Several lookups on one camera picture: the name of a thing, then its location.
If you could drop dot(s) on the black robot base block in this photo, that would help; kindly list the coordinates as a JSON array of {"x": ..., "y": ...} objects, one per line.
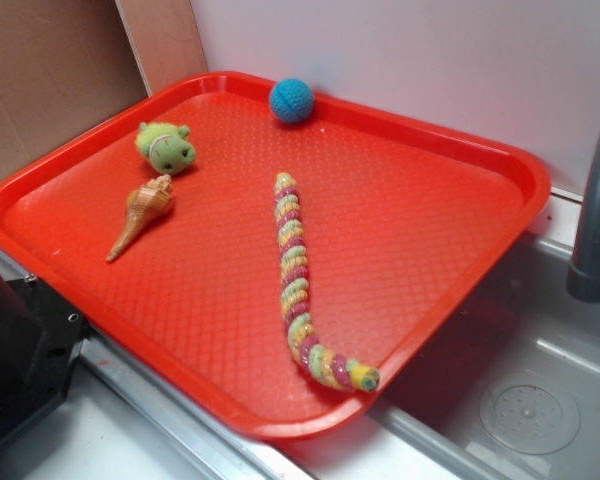
[{"x": 40, "y": 339}]

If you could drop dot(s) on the red plastic tray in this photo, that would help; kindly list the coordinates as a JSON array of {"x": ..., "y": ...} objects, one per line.
[{"x": 401, "y": 220}]

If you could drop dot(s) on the blue textured ball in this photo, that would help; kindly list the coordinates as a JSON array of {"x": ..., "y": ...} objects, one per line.
[{"x": 291, "y": 100}]

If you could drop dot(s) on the orange conch seashell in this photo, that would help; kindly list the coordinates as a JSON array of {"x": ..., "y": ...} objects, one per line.
[{"x": 144, "y": 205}]

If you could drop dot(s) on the green plush toy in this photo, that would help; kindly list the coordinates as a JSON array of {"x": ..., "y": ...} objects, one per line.
[{"x": 166, "y": 147}]

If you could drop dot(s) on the grey toy sink basin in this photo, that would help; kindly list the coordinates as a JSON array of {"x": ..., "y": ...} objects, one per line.
[{"x": 426, "y": 424}]

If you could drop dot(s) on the round sink drain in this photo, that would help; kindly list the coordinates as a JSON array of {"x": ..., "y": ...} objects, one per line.
[{"x": 528, "y": 414}]

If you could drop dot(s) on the brown cardboard panel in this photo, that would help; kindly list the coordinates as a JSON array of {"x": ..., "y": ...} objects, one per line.
[{"x": 66, "y": 66}]

